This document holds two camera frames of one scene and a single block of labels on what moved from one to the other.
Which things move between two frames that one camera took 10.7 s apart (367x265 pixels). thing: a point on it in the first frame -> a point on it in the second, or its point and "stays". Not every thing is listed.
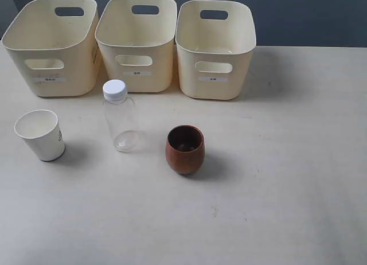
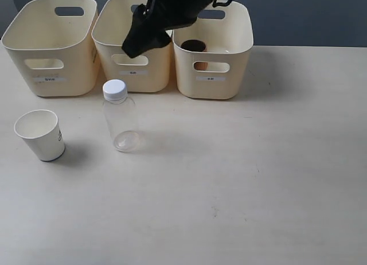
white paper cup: x=41 y=129 stays
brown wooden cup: x=184 y=149 -> x=196 y=45
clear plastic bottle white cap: x=120 y=111 stays
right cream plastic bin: x=215 y=41 stays
